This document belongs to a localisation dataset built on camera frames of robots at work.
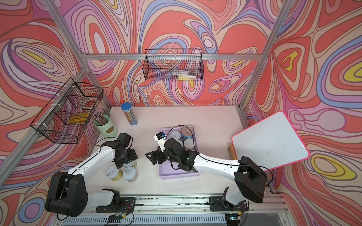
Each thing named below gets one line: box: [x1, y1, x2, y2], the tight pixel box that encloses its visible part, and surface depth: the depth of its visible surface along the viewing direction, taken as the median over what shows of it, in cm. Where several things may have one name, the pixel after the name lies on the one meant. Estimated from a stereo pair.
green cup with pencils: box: [93, 112, 119, 139], surface depth 95 cm
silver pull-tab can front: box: [122, 166, 140, 183], surface depth 82 cm
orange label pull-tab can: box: [170, 130, 181, 141], surface depth 97 cm
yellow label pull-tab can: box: [106, 165, 124, 182], surface depth 81 cm
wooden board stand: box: [227, 142, 237, 160], surface depth 90 cm
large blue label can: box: [181, 125, 194, 141], surface depth 93 cm
